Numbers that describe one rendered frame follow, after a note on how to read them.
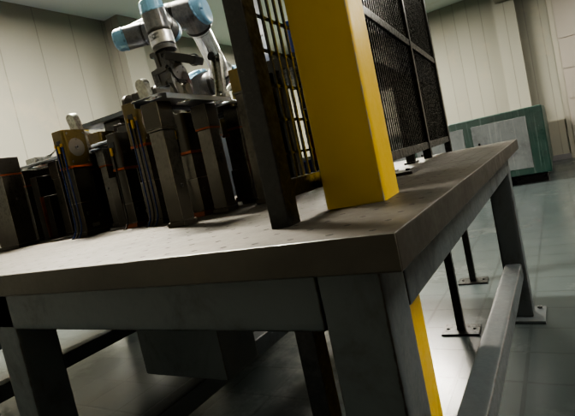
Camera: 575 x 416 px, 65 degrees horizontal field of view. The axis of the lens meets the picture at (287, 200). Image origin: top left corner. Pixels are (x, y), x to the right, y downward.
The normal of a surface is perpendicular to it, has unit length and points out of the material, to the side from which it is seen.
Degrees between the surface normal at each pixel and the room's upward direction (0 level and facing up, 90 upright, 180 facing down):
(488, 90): 90
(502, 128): 90
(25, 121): 90
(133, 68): 90
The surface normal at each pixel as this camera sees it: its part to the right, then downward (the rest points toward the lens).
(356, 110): -0.44, 0.16
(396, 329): 0.84, -0.14
